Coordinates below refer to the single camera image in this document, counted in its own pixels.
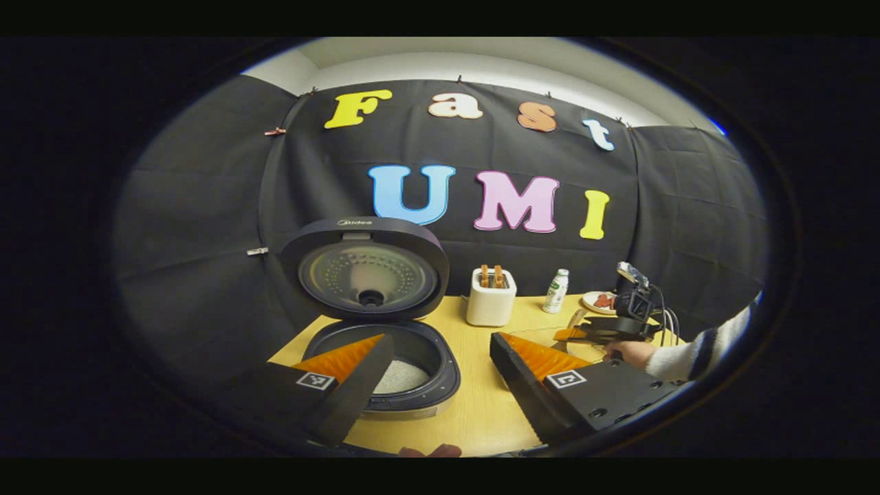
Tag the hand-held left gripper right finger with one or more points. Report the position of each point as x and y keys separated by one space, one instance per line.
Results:
x=522 y=392

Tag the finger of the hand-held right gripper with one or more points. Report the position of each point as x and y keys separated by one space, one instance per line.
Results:
x=619 y=322
x=612 y=336

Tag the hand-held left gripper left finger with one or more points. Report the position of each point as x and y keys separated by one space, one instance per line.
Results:
x=357 y=392

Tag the dark grey rice cooker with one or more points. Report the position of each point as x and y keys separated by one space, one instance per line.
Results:
x=371 y=275

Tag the red sausage slice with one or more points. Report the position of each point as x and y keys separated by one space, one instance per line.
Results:
x=605 y=301

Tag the white round plate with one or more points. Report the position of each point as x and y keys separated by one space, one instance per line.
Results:
x=589 y=302

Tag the white plastic bottle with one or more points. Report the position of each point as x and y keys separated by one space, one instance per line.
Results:
x=555 y=292

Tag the white toaster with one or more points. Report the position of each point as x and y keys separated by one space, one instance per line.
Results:
x=491 y=308

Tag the toasted bread slice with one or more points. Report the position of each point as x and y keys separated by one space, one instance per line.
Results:
x=498 y=276
x=484 y=275

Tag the black backdrop cloth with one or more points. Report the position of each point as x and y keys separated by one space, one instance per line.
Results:
x=206 y=206

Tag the pink clip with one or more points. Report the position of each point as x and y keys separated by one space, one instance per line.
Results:
x=275 y=130

